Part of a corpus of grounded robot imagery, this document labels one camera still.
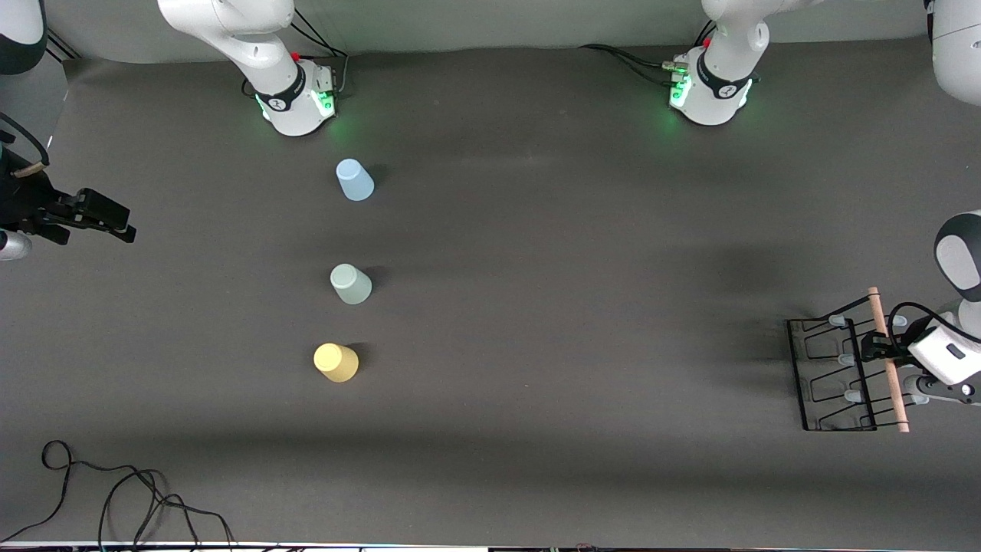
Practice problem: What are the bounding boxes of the dark grey table mat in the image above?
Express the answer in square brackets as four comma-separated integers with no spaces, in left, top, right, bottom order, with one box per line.
[0,34,981,547]

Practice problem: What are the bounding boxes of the black wire cup holder rack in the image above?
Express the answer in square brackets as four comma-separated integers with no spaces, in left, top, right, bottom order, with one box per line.
[786,287,920,434]

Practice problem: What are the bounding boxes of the light blue plastic cup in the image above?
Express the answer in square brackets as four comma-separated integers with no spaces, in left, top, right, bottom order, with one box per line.
[336,159,376,202]

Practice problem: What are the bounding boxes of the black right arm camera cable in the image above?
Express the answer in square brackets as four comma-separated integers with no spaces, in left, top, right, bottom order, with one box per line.
[0,113,51,179]

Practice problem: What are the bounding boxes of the yellow plastic cup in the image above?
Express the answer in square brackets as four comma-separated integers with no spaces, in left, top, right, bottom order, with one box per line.
[313,343,359,383]

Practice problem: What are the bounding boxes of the black left arm base cables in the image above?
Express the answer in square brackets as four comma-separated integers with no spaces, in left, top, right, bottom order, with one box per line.
[580,21,717,87]

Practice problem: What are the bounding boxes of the pale green plastic cup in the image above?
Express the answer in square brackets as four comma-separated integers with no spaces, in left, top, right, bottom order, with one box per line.
[330,263,373,306]

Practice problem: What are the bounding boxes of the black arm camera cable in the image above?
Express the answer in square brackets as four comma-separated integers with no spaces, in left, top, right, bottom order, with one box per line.
[0,113,51,179]
[887,302,963,346]

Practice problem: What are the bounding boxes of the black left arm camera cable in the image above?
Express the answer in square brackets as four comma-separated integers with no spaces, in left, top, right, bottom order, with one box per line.
[887,302,963,346]

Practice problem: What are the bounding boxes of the loose black cable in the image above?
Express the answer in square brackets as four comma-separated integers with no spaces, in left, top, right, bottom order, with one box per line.
[0,440,237,547]

